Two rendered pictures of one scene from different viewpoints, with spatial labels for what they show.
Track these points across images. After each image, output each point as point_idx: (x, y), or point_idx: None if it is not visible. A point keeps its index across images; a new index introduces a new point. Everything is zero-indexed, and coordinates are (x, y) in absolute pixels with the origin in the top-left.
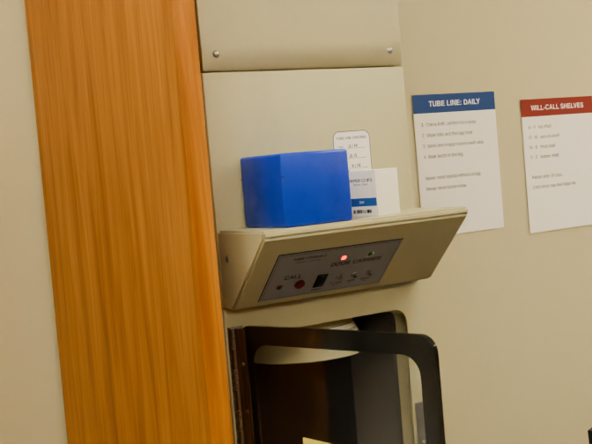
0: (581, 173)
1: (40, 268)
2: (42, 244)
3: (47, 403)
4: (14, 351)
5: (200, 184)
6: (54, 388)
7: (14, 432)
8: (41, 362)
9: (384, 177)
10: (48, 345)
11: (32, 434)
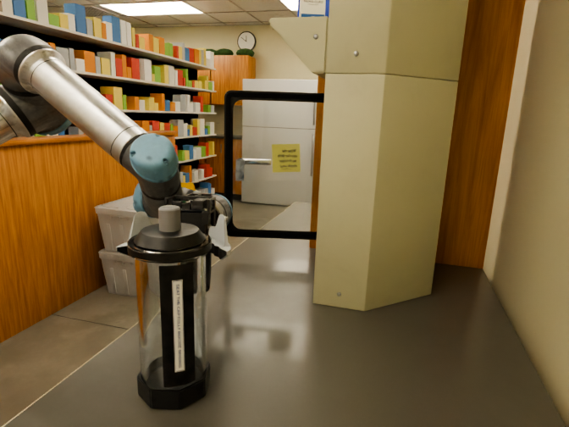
0: None
1: (525, 71)
2: (528, 55)
3: (510, 156)
4: (511, 120)
5: None
6: (512, 148)
7: (503, 166)
8: (514, 130)
9: (300, 4)
10: (516, 121)
11: (505, 170)
